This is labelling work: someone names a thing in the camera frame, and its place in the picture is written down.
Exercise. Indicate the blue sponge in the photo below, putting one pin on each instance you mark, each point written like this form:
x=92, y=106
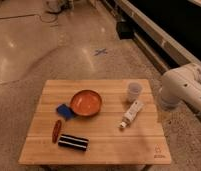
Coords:
x=65, y=111

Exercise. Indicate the white tube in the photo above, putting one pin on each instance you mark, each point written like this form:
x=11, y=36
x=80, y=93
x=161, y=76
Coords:
x=131, y=113

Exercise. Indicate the wooden table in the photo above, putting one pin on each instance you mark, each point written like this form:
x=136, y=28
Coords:
x=141, y=143

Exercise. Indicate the black box on floor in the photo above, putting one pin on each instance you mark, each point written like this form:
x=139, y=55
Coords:
x=124, y=31

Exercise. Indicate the red-brown oval object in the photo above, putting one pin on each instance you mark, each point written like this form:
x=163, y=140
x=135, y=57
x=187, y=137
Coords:
x=56, y=130

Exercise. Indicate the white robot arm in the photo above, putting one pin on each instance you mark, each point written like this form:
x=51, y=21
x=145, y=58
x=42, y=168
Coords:
x=181, y=84

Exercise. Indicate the orange ceramic bowl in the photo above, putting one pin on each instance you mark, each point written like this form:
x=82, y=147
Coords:
x=86, y=103

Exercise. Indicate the black white striped block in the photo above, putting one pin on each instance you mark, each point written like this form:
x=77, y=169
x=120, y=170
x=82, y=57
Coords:
x=73, y=142

